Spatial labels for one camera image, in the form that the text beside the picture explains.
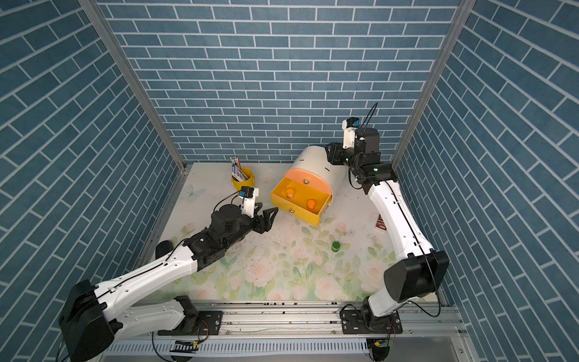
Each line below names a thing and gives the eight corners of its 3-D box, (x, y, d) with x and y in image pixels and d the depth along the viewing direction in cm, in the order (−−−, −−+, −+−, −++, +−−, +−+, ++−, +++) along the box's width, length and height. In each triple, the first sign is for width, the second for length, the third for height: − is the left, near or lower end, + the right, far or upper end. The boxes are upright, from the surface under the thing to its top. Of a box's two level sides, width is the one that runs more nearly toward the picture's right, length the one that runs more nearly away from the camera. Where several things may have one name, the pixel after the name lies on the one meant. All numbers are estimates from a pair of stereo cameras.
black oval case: (159, 257, 91) (155, 254, 89) (159, 247, 94) (155, 243, 92) (173, 252, 93) (169, 249, 90) (172, 242, 96) (169, 238, 93)
